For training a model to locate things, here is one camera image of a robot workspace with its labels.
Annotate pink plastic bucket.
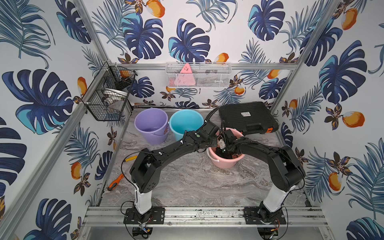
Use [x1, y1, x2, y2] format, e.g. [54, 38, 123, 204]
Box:
[206, 137, 245, 169]

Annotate teal plastic bucket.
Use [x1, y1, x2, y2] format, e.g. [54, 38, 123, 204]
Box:
[169, 110, 204, 141]

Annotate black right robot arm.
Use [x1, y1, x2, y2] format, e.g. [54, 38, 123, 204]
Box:
[216, 130, 305, 218]

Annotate purple plastic bucket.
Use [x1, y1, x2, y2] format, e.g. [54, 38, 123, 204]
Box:
[135, 108, 170, 146]

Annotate black plastic tool case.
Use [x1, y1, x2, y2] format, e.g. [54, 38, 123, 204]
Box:
[219, 102, 279, 136]

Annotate pink triangular item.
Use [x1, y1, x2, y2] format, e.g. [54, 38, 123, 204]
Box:
[174, 63, 197, 87]

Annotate clear wall shelf basket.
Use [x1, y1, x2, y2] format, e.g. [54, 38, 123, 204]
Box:
[165, 63, 233, 89]

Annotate yellow handled tool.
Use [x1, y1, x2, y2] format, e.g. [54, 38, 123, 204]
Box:
[122, 156, 138, 163]

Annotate orange handled screwdriver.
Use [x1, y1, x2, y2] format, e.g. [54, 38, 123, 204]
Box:
[107, 174, 124, 192]

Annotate black wire basket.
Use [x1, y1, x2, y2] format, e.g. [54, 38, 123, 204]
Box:
[81, 62, 138, 122]

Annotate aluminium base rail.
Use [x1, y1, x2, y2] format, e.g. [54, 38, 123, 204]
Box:
[83, 207, 328, 228]

